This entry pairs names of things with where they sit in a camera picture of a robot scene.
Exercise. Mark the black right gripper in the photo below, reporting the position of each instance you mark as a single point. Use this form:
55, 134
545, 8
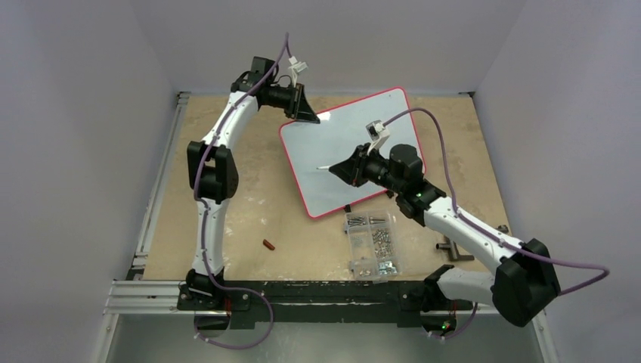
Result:
358, 165

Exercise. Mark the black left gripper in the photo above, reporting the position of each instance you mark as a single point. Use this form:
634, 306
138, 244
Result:
302, 110

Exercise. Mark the pink framed whiteboard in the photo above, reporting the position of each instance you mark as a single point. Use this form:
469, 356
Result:
309, 146

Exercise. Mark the brown marker cap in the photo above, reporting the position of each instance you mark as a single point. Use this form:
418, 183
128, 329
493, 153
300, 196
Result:
268, 245

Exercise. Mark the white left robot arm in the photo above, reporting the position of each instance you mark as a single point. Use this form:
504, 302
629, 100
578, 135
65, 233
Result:
213, 175

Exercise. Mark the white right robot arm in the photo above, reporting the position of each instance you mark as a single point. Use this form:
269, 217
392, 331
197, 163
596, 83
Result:
520, 280

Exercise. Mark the clear screw organizer box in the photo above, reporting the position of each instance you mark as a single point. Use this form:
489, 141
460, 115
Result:
371, 237

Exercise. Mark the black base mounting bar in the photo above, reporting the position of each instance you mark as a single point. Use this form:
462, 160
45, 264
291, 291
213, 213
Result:
402, 303

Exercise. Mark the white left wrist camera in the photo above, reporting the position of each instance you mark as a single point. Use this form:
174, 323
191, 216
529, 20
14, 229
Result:
295, 68

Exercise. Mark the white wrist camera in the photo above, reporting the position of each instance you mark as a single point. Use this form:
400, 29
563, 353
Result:
295, 68
378, 133

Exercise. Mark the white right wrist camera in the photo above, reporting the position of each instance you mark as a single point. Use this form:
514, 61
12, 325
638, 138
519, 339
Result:
378, 133

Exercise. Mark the black metal bracket tool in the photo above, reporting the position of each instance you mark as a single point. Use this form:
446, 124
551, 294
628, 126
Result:
453, 248

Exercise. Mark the aluminium table frame rail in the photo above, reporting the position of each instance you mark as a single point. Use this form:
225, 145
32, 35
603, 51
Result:
141, 297

